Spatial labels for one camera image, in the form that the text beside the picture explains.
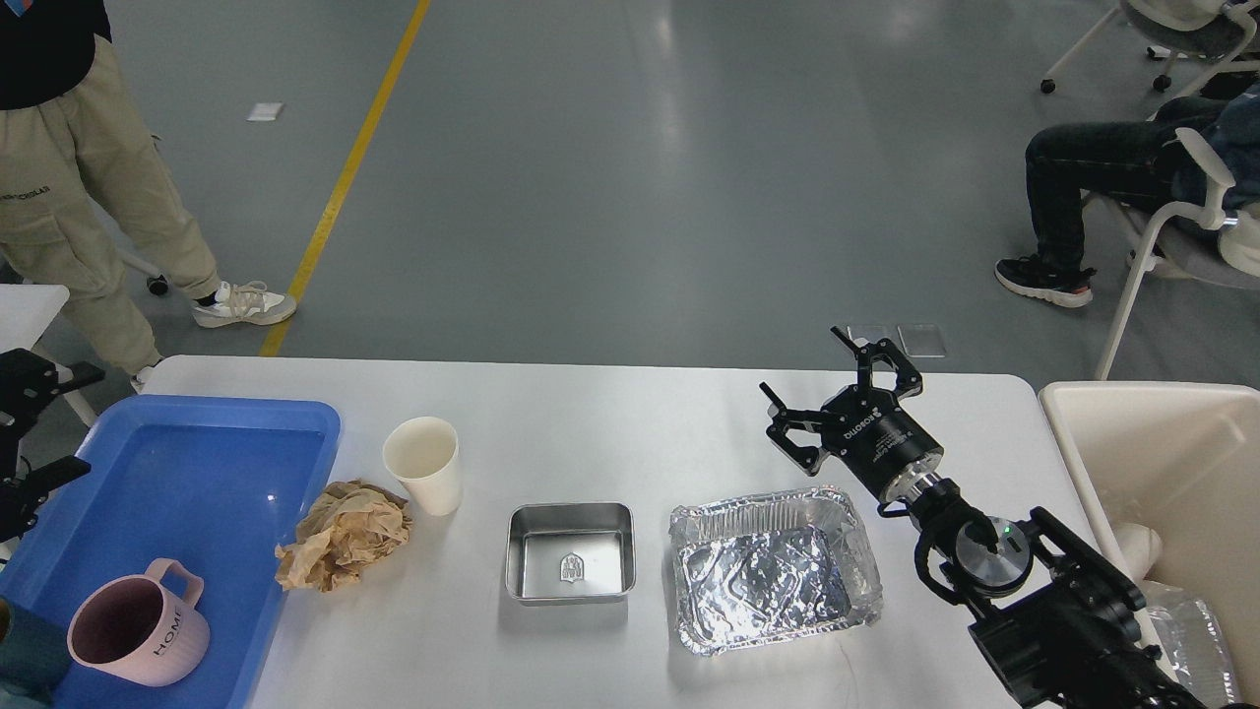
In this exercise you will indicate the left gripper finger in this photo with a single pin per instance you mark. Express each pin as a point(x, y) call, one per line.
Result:
point(20, 498)
point(28, 385)

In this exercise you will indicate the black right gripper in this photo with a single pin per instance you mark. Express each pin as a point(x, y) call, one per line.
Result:
point(881, 443)

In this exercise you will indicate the pink mug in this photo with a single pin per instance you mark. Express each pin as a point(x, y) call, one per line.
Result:
point(143, 627)

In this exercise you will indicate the steel rectangular container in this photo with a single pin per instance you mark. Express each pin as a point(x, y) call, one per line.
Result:
point(570, 553)

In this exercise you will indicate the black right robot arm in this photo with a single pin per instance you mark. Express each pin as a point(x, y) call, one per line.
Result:
point(1053, 618)

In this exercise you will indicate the white side table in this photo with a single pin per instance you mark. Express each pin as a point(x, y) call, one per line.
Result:
point(26, 312)

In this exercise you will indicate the dark teal object corner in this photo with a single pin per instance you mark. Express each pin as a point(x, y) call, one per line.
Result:
point(34, 658)

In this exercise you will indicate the aluminium foil tray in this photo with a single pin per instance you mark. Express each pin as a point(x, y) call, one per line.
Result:
point(770, 568)

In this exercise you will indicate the blue plastic tray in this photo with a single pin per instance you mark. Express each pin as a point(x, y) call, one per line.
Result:
point(215, 483)

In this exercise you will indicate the person in beige trousers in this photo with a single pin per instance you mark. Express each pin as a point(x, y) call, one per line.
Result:
point(72, 140)

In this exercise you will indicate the beige plastic bin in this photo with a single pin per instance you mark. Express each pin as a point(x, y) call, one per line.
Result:
point(1181, 459)

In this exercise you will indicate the crumpled brown paper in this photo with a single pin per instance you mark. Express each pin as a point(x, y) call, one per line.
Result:
point(351, 525)

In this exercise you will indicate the white paper cup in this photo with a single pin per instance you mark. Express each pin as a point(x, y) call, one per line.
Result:
point(423, 454)

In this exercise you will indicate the white office chair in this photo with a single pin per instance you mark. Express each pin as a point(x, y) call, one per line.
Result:
point(1207, 242)

